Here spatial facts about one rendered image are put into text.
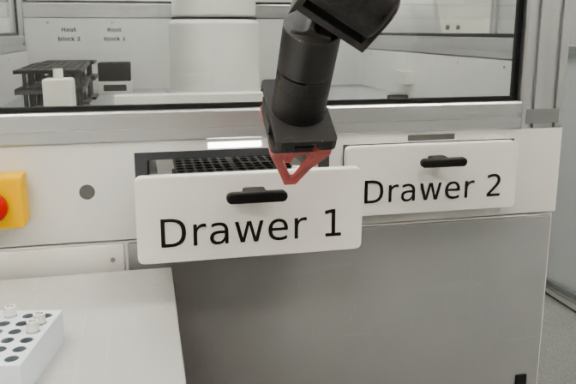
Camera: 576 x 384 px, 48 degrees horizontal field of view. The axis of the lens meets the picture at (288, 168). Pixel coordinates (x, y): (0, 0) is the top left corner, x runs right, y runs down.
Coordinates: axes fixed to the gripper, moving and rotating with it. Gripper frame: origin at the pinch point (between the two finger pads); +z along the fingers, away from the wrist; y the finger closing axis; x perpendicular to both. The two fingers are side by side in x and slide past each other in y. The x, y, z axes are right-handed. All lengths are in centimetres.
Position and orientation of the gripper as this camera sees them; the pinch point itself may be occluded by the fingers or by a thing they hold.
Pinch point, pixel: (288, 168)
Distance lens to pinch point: 75.6
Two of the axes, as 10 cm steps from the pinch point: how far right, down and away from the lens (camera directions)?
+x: -9.8, 0.5, -2.1
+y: -1.8, -7.2, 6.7
